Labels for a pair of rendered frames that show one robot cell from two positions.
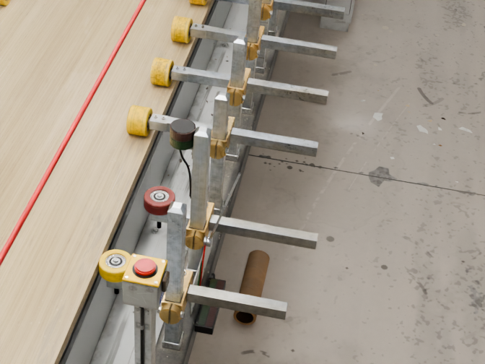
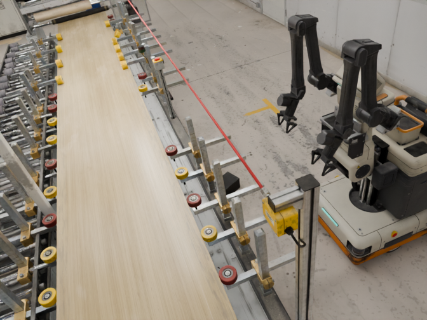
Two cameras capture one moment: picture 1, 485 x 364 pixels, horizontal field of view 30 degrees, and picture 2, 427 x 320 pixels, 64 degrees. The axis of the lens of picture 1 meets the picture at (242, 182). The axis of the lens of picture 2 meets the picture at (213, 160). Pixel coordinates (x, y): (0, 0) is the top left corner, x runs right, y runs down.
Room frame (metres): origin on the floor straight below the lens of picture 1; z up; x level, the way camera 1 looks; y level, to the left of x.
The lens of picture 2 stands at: (-1.29, 0.77, 2.24)
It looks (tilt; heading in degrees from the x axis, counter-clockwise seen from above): 40 degrees down; 340
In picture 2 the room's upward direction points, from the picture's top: 12 degrees counter-clockwise
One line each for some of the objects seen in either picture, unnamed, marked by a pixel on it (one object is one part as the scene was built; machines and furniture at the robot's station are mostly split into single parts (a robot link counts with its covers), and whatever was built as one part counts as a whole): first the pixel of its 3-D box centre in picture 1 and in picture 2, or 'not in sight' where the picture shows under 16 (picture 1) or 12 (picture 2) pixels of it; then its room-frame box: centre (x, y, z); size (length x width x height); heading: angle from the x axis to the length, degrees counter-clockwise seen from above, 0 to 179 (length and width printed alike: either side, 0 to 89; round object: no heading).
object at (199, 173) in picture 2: not in sight; (213, 167); (0.22, 0.24, 0.84); 0.43 x 0.03 x 0.04; 83
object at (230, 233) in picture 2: not in sight; (246, 226); (-0.28, 0.30, 0.83); 0.43 x 0.03 x 0.04; 83
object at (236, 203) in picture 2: not in sight; (241, 231); (-0.31, 0.35, 0.86); 0.04 x 0.04 x 0.48; 83
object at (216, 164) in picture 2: not in sight; (222, 193); (-0.06, 0.32, 0.90); 0.04 x 0.04 x 0.48; 83
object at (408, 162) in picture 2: not in sight; (387, 161); (-0.17, -0.85, 0.59); 0.55 x 0.34 x 0.83; 173
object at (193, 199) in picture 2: not in sight; (195, 204); (0.00, 0.46, 0.85); 0.08 x 0.08 x 0.11
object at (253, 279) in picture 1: (252, 286); not in sight; (2.25, -0.07, 0.04); 0.30 x 0.08 x 0.08; 173
